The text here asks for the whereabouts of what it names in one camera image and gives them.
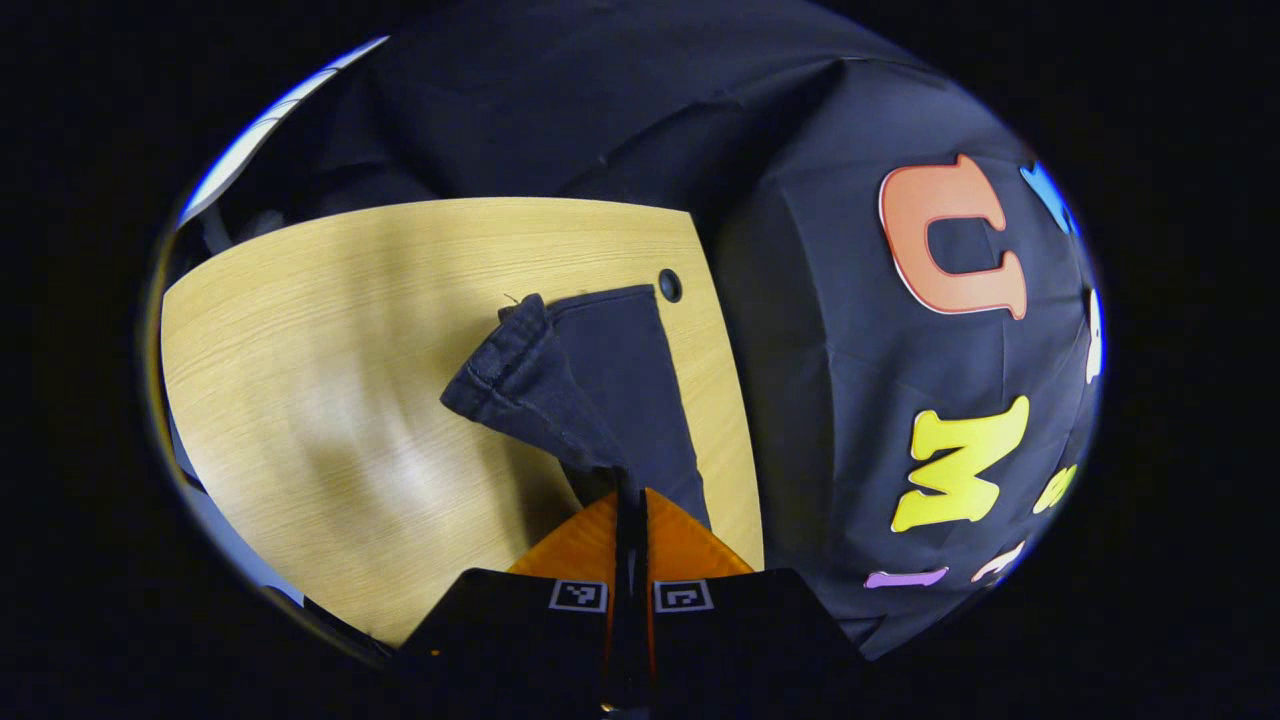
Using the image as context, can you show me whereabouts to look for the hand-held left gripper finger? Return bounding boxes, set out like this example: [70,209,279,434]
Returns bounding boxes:
[636,487,866,716]
[395,485,634,716]

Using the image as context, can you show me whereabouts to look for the black jeans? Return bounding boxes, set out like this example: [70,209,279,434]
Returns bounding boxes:
[440,284,713,531]

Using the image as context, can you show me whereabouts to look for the black backdrop cloth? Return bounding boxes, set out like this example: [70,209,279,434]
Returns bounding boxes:
[175,0,1106,661]

